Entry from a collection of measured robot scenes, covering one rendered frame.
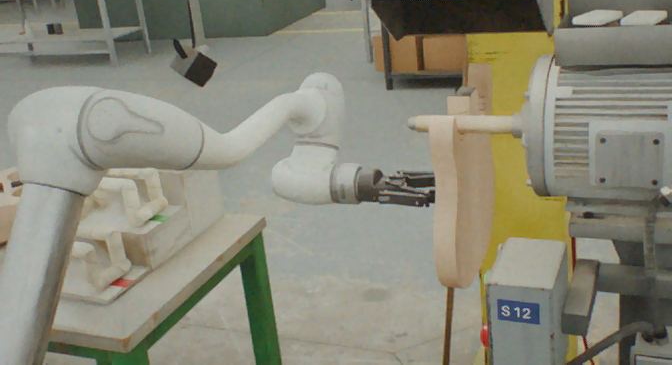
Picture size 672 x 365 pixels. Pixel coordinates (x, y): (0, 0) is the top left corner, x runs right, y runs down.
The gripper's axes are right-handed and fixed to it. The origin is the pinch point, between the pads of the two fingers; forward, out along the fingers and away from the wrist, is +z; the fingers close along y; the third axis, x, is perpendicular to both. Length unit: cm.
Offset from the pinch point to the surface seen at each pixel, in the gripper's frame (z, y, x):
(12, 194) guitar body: -115, 7, -5
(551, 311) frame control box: 26, 45, 2
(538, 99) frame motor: 20.7, 19.3, 26.0
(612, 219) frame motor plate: 32.5, 19.6, 5.2
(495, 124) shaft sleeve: 11.6, 10.9, 18.5
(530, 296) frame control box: 23, 45, 4
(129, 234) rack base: -68, 21, -6
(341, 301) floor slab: -87, -121, -110
